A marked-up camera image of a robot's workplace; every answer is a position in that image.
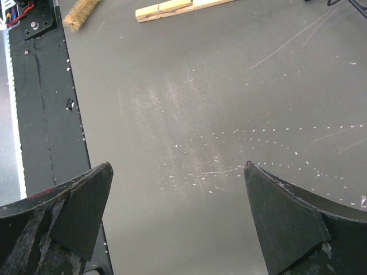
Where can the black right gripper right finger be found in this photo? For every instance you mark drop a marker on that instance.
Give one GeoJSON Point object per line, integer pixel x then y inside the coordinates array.
{"type": "Point", "coordinates": [301, 232]}

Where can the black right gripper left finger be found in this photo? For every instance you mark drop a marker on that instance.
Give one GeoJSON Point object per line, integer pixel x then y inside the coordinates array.
{"type": "Point", "coordinates": [55, 231]}

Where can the test tube brush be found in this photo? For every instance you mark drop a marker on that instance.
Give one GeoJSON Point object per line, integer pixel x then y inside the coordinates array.
{"type": "Point", "coordinates": [78, 15]}

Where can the wooden test tube clamp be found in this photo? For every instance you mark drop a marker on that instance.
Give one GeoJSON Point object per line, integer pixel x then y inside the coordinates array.
{"type": "Point", "coordinates": [171, 8]}

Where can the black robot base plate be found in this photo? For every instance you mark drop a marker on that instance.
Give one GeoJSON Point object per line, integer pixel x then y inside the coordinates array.
{"type": "Point", "coordinates": [51, 131]}

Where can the grey slotted cable duct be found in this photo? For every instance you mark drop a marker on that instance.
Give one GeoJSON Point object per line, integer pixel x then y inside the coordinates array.
{"type": "Point", "coordinates": [14, 117]}

